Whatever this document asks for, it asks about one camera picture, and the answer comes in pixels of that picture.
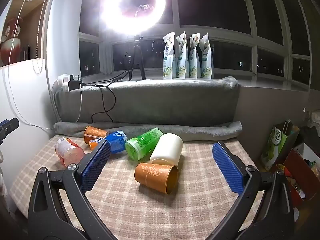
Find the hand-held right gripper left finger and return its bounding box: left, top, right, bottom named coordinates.
left=27, top=139, right=112, bottom=240

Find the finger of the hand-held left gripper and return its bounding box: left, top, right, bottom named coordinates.
left=0, top=117, right=20, bottom=145

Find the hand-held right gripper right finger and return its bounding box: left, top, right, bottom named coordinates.
left=212, top=141, right=295, bottom=240

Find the brown patterned paper cup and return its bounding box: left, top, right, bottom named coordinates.
left=134, top=162, right=179, bottom=195
left=83, top=126, right=110, bottom=144

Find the white plastic cup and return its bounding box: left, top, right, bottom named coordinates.
left=150, top=133, right=184, bottom=167

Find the green plastic bottle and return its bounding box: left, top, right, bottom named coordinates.
left=125, top=127, right=164, bottom=161

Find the rolled grey blanket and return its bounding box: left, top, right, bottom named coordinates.
left=53, top=120, right=243, bottom=142

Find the green paper shopping bag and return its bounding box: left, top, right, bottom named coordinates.
left=261, top=122, right=301, bottom=172

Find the beige plaid cloth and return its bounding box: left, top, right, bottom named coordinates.
left=9, top=134, right=266, bottom=240

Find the white power strip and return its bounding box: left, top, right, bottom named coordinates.
left=57, top=73, right=73, bottom=92

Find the red cardboard box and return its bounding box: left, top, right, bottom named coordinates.
left=276, top=148, right=320, bottom=208

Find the black charger plug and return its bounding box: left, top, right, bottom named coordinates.
left=69, top=74, right=83, bottom=91

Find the grey fleece blanket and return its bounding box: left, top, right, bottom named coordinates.
left=53, top=76, right=239, bottom=128

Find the wooden shelf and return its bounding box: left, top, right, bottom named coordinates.
left=0, top=0, right=57, bottom=68

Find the white green refill pouch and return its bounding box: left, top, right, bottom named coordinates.
left=200, top=32, right=213, bottom=80
left=188, top=33, right=202, bottom=79
left=175, top=31, right=189, bottom=79
left=163, top=32, right=176, bottom=80

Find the black tripod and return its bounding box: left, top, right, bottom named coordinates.
left=122, top=34, right=147, bottom=81

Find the thin white cable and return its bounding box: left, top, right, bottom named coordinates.
left=7, top=0, right=55, bottom=131

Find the black cable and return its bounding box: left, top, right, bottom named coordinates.
left=80, top=69, right=131, bottom=123

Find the white bead cord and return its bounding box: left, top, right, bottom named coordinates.
left=32, top=0, right=48, bottom=75

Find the white window frame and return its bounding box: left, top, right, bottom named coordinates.
left=78, top=0, right=313, bottom=86

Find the ring light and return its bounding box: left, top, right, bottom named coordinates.
left=98, top=0, right=167, bottom=35

